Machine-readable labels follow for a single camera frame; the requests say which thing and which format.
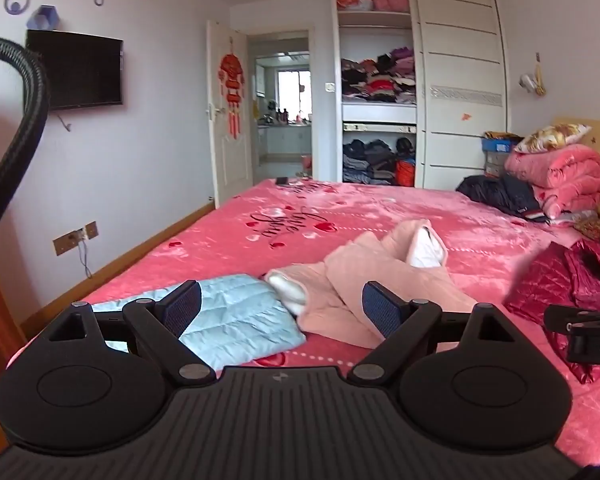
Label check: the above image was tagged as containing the white wardrobe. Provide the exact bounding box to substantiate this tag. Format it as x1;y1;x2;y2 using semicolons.
332;0;511;191

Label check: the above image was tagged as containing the brass wall socket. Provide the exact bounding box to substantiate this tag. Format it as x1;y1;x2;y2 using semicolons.
52;220;100;256

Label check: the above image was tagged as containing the black braided cable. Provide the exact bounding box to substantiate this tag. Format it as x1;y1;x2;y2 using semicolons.
0;34;50;252

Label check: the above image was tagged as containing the floral pillow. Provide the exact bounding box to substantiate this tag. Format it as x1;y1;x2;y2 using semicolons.
513;123;594;155

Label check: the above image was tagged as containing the purple hexagon wall shelf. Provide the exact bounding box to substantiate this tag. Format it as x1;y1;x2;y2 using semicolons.
26;5;61;31

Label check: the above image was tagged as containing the dark navy jacket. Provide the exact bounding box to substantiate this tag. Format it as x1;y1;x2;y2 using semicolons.
455;174;549;222

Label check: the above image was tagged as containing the pile of dark folded clothes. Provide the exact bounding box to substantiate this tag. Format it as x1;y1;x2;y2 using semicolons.
342;137;417;186

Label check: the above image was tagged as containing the pink quilted pajama garment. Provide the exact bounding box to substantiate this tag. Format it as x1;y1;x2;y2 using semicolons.
263;218;479;350

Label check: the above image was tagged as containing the black wall television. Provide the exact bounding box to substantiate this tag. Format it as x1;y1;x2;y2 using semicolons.
26;29;125;111

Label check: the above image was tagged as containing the dark red down jacket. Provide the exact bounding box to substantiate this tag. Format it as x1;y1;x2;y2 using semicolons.
502;238;600;385

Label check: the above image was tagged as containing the light blue quilted jacket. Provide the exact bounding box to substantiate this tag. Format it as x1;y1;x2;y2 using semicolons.
87;273;307;369

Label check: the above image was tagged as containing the pile of colourful folded clothes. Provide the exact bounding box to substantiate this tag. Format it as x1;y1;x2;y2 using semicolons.
340;47;417;105

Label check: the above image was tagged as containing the pink heart print bed blanket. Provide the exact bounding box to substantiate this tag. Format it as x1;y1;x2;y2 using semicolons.
7;177;600;467

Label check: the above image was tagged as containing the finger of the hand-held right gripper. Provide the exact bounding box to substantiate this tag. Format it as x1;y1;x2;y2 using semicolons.
544;305;600;334

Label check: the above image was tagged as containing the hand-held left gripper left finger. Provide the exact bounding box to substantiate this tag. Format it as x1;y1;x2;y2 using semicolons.
46;280;216;387

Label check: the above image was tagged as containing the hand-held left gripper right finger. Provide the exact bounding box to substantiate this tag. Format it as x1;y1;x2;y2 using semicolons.
347;280;519;387

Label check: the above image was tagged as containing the red knot door ornament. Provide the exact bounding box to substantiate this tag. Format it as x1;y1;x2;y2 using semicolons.
218;52;246;140

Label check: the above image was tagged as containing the white room door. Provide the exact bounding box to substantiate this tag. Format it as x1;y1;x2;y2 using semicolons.
206;20;254;209

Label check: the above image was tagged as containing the folded pink quilt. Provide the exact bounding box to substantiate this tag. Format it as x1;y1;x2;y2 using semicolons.
503;143;600;219

